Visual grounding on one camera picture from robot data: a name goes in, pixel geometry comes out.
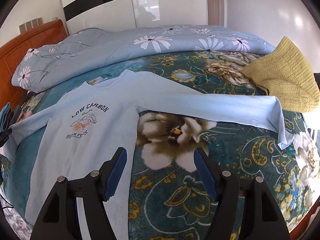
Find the folded grey garment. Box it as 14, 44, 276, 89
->
0, 106, 23, 148

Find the teal floral bed blanket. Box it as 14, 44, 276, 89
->
1, 49, 319, 239

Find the yellow knitted sweater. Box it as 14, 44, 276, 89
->
241, 36, 319, 113

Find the light blue long-sleeve shirt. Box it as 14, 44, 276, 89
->
4, 70, 293, 239

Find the light blue floral duvet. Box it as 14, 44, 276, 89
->
11, 25, 275, 93

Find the white wardrobe with black stripe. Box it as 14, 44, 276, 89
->
62, 0, 208, 34

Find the wall switch panel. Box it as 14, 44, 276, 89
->
19, 17, 43, 34

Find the orange wooden headboard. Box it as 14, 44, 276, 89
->
0, 19, 70, 111

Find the folded blue garment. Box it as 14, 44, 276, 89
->
0, 102, 11, 132

